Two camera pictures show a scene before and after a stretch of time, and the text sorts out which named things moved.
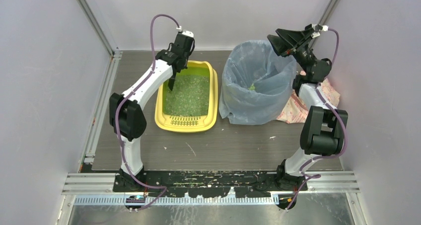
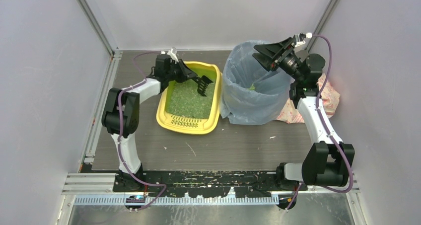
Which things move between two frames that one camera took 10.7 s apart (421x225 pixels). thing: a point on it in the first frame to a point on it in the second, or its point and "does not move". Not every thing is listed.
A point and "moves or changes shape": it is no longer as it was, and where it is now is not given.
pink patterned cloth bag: x=296 y=112 does not move
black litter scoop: x=171 y=81 moves or changes shape
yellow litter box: x=192 y=105 does not move
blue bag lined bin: x=256 y=84 does not move
